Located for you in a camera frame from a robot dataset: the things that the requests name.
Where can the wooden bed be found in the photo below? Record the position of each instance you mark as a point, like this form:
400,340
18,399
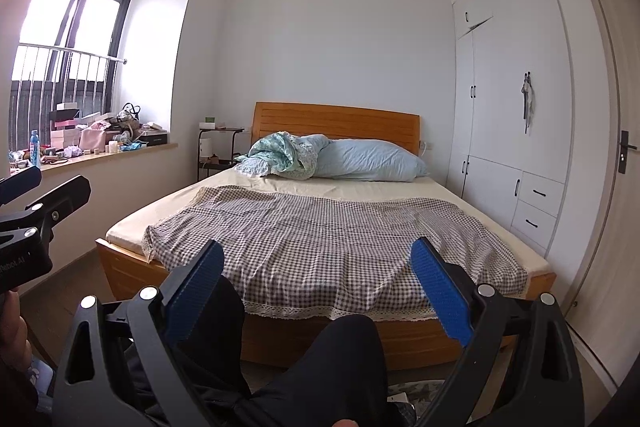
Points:
350,337

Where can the person's black trousers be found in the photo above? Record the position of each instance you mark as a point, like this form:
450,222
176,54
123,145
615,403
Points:
310,382

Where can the checkered blanket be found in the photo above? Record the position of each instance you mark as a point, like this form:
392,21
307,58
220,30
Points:
325,237

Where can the light blue pillow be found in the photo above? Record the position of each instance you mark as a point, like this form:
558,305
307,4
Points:
370,159

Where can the pile of windowsill clutter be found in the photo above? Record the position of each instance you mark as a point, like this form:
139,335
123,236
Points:
100,137

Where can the person's left hand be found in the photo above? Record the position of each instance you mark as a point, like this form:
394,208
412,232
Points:
12,332

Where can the wooden windowsill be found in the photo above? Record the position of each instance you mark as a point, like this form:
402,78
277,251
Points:
150,149

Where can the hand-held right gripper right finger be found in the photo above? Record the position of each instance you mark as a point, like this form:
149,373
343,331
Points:
442,292

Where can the blue water bottle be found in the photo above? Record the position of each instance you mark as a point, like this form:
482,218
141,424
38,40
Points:
35,149

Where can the white wardrobe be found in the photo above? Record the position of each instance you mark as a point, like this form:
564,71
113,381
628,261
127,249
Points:
500,82

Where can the hanging keys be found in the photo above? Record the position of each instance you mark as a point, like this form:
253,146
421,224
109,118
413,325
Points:
526,102

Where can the white door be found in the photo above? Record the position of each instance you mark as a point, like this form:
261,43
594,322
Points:
605,157

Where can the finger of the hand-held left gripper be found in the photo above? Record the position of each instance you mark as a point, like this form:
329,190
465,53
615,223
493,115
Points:
20,184
65,199

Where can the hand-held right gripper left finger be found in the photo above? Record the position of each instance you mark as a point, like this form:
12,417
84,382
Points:
195,292

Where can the green floral quilt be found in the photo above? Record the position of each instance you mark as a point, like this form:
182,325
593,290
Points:
285,154

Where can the black flat box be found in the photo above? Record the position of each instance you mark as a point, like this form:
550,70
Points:
156,138

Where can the black frame bedside table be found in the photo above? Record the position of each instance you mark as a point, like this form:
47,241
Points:
222,130

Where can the black frame window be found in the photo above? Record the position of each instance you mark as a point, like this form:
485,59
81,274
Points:
100,22

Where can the patterned floor mat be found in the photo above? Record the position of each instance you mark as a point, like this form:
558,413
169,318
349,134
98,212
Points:
420,394

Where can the white wall socket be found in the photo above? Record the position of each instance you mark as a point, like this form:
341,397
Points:
425,147

